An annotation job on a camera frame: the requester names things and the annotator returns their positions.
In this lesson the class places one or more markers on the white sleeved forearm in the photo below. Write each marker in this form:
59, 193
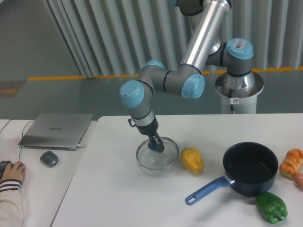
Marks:
11, 206

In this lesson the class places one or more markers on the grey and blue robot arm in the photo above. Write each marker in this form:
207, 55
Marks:
204, 48

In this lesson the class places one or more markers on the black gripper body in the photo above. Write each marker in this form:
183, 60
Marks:
150, 129

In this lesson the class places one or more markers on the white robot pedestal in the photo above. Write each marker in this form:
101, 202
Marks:
239, 94

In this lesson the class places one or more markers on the pink sausage toy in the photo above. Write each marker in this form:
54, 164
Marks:
298, 179

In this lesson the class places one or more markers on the green bell pepper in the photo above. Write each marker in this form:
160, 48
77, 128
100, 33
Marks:
271, 207

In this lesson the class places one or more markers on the orange bread loaf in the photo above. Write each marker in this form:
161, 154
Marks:
292, 163

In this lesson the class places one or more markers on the person's hand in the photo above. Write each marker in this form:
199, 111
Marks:
14, 172

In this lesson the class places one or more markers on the dark blue saucepan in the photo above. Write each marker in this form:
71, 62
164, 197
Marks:
250, 170

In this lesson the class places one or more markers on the yellow bell pepper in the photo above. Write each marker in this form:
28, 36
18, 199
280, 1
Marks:
192, 160

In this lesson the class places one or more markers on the glass lid with blue knob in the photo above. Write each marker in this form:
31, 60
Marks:
151, 162

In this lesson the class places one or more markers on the silver laptop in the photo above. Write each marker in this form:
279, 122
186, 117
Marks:
57, 131

